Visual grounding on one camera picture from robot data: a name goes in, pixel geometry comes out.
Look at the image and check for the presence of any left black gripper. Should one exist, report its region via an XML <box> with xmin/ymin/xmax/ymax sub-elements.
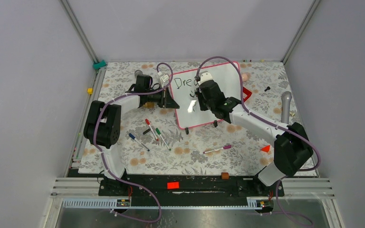
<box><xmin>146</xmin><ymin>87</ymin><xmax>179</xmax><ymax>109</ymax></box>

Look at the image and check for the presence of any pink framed whiteboard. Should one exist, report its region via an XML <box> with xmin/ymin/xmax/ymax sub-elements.
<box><xmin>170</xmin><ymin>62</ymin><xmax>240</xmax><ymax>130</ymax></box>

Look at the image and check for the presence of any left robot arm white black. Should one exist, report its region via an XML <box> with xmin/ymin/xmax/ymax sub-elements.
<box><xmin>83</xmin><ymin>71</ymin><xmax>180</xmax><ymax>195</ymax></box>

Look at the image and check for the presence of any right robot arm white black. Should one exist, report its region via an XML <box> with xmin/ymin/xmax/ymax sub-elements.
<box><xmin>196</xmin><ymin>79</ymin><xmax>314</xmax><ymax>196</ymax></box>

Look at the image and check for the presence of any red capped marker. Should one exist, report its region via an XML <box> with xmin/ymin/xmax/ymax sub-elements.
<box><xmin>145</xmin><ymin>119</ymin><xmax>159</xmax><ymax>141</ymax></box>

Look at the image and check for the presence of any green capped marker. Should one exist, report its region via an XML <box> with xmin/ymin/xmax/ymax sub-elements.
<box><xmin>155</xmin><ymin>128</ymin><xmax>171</xmax><ymax>151</ymax></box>

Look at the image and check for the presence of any pink toy microphone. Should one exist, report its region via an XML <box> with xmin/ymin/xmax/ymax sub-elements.
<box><xmin>241</xmin><ymin>72</ymin><xmax>251</xmax><ymax>82</ymax></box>

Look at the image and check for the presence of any purple glitter microphone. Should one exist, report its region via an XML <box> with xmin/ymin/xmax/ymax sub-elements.
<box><xmin>134</xmin><ymin>70</ymin><xmax>143</xmax><ymax>77</ymax></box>

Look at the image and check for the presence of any blue capped marker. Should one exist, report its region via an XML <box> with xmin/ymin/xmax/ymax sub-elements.
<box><xmin>128</xmin><ymin>133</ymin><xmax>150</xmax><ymax>152</ymax></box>

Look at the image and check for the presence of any pink capped marker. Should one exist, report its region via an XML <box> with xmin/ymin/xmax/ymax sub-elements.
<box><xmin>203</xmin><ymin>145</ymin><xmax>232</xmax><ymax>154</ymax></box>

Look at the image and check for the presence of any silver grey microphone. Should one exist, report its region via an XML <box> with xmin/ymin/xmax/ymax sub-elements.
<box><xmin>281</xmin><ymin>91</ymin><xmax>292</xmax><ymax>124</ymax></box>

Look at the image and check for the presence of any small red cone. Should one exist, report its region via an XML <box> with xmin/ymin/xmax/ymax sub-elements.
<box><xmin>261</xmin><ymin>145</ymin><xmax>270</xmax><ymax>153</ymax></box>

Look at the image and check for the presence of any small brown block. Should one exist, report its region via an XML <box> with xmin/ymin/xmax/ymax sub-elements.
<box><xmin>221</xmin><ymin>172</ymin><xmax>230</xmax><ymax>180</ymax></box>

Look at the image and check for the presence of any red tape label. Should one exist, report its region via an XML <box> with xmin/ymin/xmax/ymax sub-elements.
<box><xmin>166</xmin><ymin>181</ymin><xmax>180</xmax><ymax>190</ymax></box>

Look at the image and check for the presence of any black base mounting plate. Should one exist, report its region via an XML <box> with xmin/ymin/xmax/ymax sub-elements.
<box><xmin>99</xmin><ymin>173</ymin><xmax>286</xmax><ymax>208</ymax></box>

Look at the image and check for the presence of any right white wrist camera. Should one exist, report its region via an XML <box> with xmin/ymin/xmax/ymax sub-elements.
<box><xmin>198</xmin><ymin>71</ymin><xmax>213</xmax><ymax>85</ymax></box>

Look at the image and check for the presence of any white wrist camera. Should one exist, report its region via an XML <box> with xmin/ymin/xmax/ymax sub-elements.
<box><xmin>157</xmin><ymin>71</ymin><xmax>172</xmax><ymax>88</ymax></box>
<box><xmin>198</xmin><ymin>71</ymin><xmax>213</xmax><ymax>85</ymax></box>

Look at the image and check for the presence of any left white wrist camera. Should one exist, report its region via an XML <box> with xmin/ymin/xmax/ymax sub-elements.
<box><xmin>157</xmin><ymin>71</ymin><xmax>172</xmax><ymax>88</ymax></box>

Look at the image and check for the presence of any red rectangular frame block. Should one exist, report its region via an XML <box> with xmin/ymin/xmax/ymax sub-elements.
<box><xmin>243</xmin><ymin>87</ymin><xmax>252</xmax><ymax>102</ymax></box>

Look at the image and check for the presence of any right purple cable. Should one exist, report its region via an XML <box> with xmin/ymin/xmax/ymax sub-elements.
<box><xmin>195</xmin><ymin>56</ymin><xmax>322</xmax><ymax>227</ymax></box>

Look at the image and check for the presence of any purple cable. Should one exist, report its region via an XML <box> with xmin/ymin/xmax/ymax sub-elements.
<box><xmin>195</xmin><ymin>56</ymin><xmax>322</xmax><ymax>227</ymax></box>
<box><xmin>93</xmin><ymin>62</ymin><xmax>174</xmax><ymax>224</ymax></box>

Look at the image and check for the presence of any teal corner bracket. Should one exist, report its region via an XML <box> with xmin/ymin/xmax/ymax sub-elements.
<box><xmin>93</xmin><ymin>60</ymin><xmax>107</xmax><ymax>70</ymax></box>

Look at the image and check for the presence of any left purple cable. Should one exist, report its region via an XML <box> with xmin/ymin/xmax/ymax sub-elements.
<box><xmin>93</xmin><ymin>62</ymin><xmax>174</xmax><ymax>224</ymax></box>

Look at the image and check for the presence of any aluminium slotted rail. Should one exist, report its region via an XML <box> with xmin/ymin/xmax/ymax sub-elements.
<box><xmin>62</xmin><ymin>197</ymin><xmax>269</xmax><ymax>210</ymax></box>

